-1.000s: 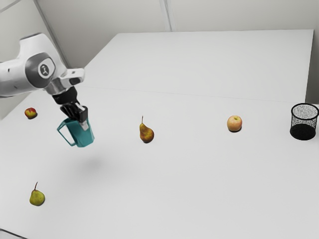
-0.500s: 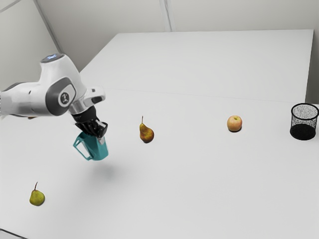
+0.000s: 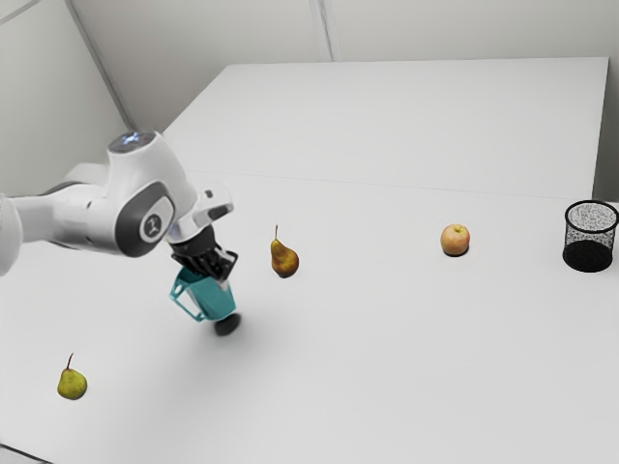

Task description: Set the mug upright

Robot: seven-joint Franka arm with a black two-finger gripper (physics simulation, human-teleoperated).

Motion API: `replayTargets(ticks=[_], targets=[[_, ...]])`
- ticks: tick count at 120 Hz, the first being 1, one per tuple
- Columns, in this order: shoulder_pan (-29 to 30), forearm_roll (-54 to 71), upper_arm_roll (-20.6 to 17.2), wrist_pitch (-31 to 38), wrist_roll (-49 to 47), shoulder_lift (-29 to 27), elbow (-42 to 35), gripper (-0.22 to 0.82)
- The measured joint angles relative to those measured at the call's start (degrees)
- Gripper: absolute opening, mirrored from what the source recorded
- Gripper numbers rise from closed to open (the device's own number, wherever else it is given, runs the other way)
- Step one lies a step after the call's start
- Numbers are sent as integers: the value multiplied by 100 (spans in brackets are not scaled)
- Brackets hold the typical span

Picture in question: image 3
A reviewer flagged teal faceted mug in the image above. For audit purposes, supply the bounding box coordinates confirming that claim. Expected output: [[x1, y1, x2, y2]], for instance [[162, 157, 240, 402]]
[[168, 268, 238, 324]]

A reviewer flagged brown pear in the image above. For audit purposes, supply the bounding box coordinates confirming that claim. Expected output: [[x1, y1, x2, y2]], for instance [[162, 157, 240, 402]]
[[269, 223, 300, 279]]

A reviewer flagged green pear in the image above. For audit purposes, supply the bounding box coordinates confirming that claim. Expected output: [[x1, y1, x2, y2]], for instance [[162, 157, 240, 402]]
[[57, 352, 89, 401]]

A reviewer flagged red yellow apple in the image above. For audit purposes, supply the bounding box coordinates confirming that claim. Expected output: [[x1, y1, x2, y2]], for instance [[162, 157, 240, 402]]
[[439, 223, 471, 257]]

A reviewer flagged black mesh pen holder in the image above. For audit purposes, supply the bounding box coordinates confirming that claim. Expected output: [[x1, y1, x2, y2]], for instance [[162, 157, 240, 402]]
[[562, 200, 619, 273]]

